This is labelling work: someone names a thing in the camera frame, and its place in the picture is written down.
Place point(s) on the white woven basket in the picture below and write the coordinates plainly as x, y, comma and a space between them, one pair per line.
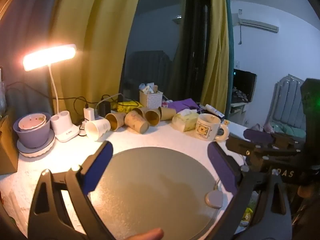
151, 100

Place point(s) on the small white bowl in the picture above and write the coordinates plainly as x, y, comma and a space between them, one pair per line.
32, 121

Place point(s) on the white air conditioner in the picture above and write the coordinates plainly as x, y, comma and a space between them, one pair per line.
257, 25

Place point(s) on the round grey mat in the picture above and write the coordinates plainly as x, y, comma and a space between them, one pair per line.
150, 192

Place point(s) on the black power adapter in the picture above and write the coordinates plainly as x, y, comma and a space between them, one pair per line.
105, 108

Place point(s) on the black monitor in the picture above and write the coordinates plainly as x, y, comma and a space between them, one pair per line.
243, 85

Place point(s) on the white mug with bear print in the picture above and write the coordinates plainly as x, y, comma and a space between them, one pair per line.
207, 128

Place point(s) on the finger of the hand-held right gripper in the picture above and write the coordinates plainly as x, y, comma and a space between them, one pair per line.
240, 145
258, 135

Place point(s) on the yellow bag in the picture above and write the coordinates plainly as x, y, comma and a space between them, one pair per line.
125, 107

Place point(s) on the person's left hand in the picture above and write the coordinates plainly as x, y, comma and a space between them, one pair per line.
147, 234

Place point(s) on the white tube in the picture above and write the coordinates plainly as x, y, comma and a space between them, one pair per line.
215, 110

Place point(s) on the narrow yellow curtain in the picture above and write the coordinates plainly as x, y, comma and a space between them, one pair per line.
216, 55

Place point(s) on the white desk lamp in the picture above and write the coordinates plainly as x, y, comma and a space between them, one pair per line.
50, 56

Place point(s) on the purple bowl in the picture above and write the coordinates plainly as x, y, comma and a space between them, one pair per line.
32, 137

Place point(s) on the purple cloth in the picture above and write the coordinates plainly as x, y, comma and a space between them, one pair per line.
182, 104

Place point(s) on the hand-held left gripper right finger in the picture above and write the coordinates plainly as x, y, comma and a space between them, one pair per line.
221, 165

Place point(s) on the cardboard box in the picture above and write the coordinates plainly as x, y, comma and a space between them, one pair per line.
7, 147

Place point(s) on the brown paper cup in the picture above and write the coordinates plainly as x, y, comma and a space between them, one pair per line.
140, 110
168, 113
115, 121
152, 117
136, 125

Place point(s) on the white ribbed plate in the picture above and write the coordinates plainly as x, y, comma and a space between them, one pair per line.
37, 151

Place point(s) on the white paper cup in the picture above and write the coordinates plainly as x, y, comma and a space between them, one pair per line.
97, 128

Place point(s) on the white plug charger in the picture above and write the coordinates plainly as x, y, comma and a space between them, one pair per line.
88, 113

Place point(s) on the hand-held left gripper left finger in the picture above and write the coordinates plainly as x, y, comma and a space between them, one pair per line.
98, 163

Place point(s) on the white cabinet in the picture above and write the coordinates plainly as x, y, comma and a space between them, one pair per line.
237, 111

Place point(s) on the teal curtain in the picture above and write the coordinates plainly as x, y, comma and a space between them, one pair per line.
229, 42

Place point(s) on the yellow-green tissue pack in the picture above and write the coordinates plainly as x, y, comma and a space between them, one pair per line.
185, 121

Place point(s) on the grey padded headboard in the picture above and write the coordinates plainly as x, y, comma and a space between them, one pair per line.
285, 102

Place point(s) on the wide yellow curtain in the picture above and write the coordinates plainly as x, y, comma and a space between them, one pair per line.
95, 42

